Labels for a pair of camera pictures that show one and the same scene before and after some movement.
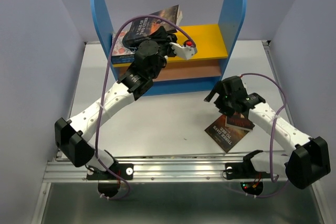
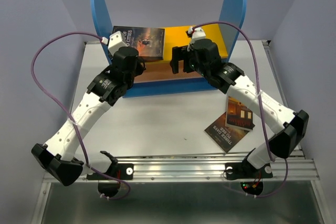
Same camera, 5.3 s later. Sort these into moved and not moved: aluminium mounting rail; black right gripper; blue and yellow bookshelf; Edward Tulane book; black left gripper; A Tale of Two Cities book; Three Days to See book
Moved: black right gripper; A Tale of Two Cities book; black left gripper
Not moved: aluminium mounting rail; Three Days to See book; Edward Tulane book; blue and yellow bookshelf
